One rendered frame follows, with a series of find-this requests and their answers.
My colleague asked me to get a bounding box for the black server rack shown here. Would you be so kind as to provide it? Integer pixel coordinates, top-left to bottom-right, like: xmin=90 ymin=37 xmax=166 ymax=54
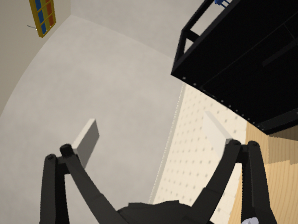
xmin=171 ymin=0 xmax=298 ymax=135

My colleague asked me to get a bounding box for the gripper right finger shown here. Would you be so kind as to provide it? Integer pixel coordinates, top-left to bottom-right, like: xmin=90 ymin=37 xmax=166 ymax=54
xmin=178 ymin=111 xmax=277 ymax=224

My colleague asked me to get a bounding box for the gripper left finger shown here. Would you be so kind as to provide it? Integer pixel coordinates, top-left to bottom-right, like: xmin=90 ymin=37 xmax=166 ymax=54
xmin=39 ymin=119 xmax=128 ymax=224

